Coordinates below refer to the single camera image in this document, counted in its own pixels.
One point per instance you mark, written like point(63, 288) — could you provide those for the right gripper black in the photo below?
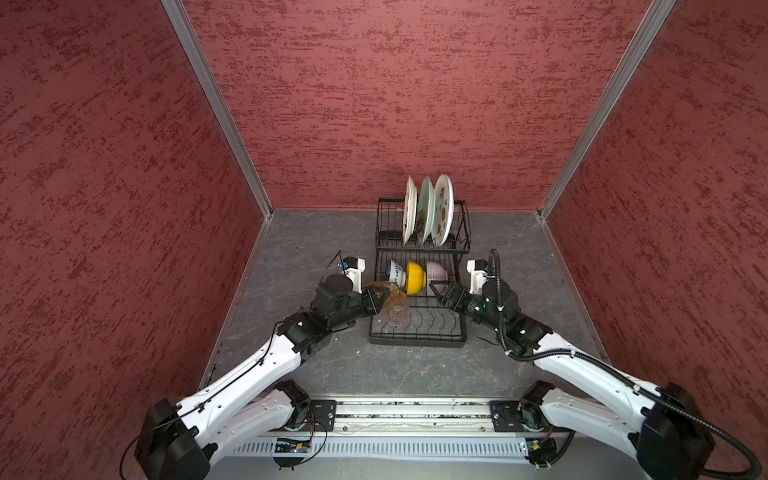
point(453, 287)

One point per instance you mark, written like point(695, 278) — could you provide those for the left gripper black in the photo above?
point(375, 304)

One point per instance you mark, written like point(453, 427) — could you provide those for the amber transparent cup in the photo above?
point(397, 297)

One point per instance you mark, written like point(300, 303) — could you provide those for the pale pink bowl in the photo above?
point(435, 271)

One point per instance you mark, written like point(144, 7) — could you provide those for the pink transparent cup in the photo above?
point(397, 315)

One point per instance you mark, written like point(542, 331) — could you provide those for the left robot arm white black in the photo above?
point(184, 440)

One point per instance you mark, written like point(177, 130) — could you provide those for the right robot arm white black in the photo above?
point(653, 425)

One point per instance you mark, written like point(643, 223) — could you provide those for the white blue floral bowl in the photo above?
point(397, 274)

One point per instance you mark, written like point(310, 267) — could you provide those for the yellow bowl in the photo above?
point(416, 279)

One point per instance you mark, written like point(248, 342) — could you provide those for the right white floral plate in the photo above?
point(444, 210)

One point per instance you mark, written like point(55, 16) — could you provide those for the middle pale green plate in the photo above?
point(425, 210)

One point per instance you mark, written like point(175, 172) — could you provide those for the left white plate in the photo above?
point(409, 212)

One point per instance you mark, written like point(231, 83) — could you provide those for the left circuit board connector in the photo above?
point(291, 446)

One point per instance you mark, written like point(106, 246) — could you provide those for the circuit board connector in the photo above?
point(541, 453)
point(291, 446)

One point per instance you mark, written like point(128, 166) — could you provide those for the right circuit board connector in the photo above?
point(541, 453)

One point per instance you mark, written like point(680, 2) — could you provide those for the right corner aluminium profile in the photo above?
point(649, 27)

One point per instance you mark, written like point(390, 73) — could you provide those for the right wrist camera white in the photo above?
point(479, 272)

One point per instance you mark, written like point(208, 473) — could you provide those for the black wire dish rack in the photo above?
point(430, 325)

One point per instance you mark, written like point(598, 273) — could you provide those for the aluminium rail front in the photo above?
point(400, 415)

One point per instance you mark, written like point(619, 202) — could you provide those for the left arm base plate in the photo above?
point(312, 414)

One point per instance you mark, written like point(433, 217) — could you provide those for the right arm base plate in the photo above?
point(507, 415)

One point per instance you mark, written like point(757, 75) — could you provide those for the white slotted cable duct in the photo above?
point(482, 449)

